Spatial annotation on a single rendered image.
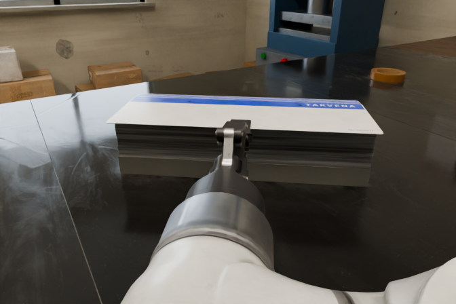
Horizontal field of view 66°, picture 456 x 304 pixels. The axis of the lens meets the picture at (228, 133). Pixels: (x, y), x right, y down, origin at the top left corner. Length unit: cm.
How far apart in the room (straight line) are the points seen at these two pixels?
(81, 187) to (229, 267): 42
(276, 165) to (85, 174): 32
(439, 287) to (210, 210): 14
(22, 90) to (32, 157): 226
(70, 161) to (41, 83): 230
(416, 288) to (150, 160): 46
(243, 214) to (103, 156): 45
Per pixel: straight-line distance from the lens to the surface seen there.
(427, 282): 19
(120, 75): 309
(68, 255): 47
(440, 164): 72
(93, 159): 67
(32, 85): 297
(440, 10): 263
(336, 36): 227
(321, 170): 56
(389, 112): 93
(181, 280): 20
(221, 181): 30
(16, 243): 52
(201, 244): 23
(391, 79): 121
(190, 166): 57
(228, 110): 57
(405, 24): 274
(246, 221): 26
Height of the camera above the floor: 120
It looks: 24 degrees down
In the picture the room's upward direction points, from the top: straight up
